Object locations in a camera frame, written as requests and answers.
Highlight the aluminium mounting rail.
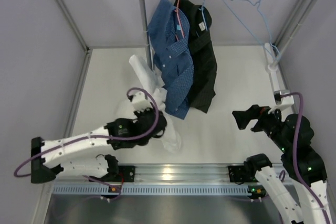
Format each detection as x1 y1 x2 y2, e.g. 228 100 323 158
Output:
120 164 257 185

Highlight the pink wire hanger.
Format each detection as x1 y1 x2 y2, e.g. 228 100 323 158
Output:
175 0 185 38

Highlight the blue checked shirt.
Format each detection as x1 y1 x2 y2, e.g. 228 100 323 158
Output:
148 0 194 120

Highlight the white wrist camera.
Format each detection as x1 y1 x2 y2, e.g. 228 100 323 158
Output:
129 91 152 111
268 90 295 113

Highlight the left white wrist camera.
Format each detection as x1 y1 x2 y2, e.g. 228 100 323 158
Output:
129 91 152 111

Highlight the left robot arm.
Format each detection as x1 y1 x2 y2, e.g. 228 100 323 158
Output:
30 109 167 184

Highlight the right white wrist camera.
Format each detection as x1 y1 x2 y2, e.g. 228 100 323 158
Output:
268 90 295 113

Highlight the black shirt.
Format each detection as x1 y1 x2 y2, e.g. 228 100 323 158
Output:
174 0 217 113

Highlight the grey slotted cable duct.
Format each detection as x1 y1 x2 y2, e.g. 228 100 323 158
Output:
52 184 266 198

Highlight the white shirt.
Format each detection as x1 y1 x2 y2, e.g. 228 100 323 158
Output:
129 55 181 153

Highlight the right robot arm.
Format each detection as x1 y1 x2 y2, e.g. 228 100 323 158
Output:
232 104 332 223

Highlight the blue wire hanger with shirt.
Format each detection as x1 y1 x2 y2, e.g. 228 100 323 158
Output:
199 0 208 31

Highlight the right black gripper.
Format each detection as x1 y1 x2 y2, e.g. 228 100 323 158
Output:
232 103 290 152

